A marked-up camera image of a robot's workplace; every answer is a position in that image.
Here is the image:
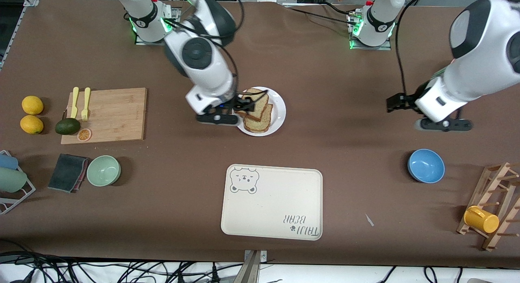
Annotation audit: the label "blue cup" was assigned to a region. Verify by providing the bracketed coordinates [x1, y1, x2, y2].
[0, 154, 19, 170]

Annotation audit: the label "yellow plastic fork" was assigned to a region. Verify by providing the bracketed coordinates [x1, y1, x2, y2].
[81, 87, 91, 122]

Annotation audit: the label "aluminium frame profile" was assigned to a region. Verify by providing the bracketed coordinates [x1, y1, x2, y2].
[0, 0, 40, 70]

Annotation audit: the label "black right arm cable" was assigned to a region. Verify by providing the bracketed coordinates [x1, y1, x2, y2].
[162, 0, 269, 97]

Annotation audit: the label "wooden cutting board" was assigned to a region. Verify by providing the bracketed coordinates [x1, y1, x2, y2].
[61, 88, 147, 145]

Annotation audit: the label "pale green bowl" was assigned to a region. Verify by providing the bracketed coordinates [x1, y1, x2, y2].
[87, 155, 121, 187]

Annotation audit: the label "bread slice under egg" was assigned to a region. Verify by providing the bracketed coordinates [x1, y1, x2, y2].
[244, 104, 273, 133]

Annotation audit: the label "avocado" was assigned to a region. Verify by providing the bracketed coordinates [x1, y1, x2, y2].
[55, 118, 81, 135]

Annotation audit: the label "yellow lemon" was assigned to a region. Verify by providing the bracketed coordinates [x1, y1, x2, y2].
[20, 115, 44, 135]
[22, 96, 44, 115]

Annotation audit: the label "cream bear print tray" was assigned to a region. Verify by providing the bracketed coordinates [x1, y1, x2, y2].
[221, 164, 323, 241]

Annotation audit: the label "blue bowl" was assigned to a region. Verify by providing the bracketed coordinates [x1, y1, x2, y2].
[407, 149, 445, 183]

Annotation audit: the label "plain bread slice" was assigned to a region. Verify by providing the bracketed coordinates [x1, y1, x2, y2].
[235, 88, 269, 122]

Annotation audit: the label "white round plate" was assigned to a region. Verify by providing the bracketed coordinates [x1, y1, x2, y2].
[236, 87, 286, 137]

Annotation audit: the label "tangled black cables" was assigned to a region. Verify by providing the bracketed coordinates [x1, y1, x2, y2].
[0, 250, 244, 283]

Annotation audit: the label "wooden mug rack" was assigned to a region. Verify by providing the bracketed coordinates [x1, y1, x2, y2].
[457, 162, 520, 251]

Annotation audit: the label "pale green cup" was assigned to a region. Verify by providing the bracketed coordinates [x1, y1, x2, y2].
[0, 168, 28, 193]

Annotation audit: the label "white wire rack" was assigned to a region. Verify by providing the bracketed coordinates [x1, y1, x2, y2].
[0, 150, 36, 215]

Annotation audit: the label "dark grey folded cloth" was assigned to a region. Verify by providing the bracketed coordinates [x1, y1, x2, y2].
[48, 154, 89, 193]

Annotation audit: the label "metal table clamp bracket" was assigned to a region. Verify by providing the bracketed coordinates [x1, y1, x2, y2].
[243, 250, 269, 283]

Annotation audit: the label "yellow mug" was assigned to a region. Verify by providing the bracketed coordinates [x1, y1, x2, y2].
[464, 206, 500, 234]

